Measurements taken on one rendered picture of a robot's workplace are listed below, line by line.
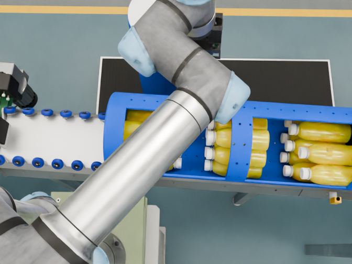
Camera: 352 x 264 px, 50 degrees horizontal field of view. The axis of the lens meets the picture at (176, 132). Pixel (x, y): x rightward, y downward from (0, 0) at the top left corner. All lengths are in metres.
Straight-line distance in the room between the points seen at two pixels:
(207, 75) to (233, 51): 2.16
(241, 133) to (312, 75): 1.46
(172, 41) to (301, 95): 1.98
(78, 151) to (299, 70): 1.59
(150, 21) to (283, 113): 0.75
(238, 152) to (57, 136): 0.74
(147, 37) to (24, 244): 0.34
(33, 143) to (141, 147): 1.10
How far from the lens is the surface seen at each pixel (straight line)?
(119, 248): 1.07
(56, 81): 2.72
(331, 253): 2.11
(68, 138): 1.56
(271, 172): 1.45
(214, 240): 2.38
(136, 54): 0.60
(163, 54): 0.59
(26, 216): 0.73
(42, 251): 0.50
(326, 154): 1.34
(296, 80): 2.56
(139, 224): 1.10
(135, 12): 1.62
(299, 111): 1.29
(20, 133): 1.62
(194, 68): 0.58
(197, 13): 0.64
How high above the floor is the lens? 2.36
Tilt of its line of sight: 73 degrees down
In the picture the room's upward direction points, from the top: straight up
